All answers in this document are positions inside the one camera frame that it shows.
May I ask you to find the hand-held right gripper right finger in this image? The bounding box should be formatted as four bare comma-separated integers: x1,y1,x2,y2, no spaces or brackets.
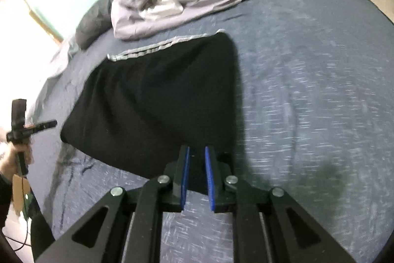
205,146,356,263

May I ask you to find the white cloth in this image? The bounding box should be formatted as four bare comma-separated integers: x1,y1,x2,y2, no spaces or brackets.
139,0,183,20

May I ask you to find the person's left hand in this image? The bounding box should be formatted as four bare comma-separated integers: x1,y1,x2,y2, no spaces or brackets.
0,141,34,179

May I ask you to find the wooden window frame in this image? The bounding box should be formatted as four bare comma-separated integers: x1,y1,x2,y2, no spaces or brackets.
28,9,64,43

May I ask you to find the light blue blanket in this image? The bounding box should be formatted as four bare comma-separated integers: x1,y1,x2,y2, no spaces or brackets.
25,35,82,128

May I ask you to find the person's left forearm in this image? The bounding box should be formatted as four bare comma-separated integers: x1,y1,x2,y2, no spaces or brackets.
0,174,14,229

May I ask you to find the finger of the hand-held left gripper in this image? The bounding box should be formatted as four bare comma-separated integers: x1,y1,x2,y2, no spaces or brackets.
29,119,58,132

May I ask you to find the black sweater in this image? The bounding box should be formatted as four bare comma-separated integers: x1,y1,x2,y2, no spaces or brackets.
60,30,239,196

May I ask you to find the brown cardboard box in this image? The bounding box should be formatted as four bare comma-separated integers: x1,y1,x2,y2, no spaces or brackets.
12,175,31,214

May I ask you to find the black cable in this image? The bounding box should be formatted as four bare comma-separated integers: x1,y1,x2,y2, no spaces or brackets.
3,214,34,253

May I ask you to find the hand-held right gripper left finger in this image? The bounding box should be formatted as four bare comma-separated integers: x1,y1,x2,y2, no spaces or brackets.
37,144,191,263

